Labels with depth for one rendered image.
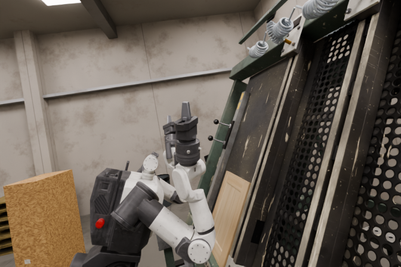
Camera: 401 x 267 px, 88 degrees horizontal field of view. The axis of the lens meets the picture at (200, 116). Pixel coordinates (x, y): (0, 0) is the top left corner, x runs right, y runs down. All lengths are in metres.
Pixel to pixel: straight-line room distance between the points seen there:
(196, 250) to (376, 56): 0.79
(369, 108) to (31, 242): 3.10
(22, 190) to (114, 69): 3.14
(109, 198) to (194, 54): 4.50
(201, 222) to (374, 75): 0.68
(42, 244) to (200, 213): 2.43
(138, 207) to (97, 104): 4.48
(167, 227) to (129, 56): 4.69
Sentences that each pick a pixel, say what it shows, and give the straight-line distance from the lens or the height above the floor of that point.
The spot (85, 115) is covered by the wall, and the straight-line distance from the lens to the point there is 5.28.
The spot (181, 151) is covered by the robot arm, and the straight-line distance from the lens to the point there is 0.72.
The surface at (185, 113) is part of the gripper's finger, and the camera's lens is 0.71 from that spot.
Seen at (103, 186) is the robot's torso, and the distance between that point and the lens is 1.01.
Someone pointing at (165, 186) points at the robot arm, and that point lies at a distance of 1.32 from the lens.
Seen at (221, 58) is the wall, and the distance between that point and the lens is 5.28.
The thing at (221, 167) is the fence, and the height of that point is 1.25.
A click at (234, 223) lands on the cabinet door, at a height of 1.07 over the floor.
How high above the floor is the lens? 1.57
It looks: 1 degrees up
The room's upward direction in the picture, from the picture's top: 10 degrees counter-clockwise
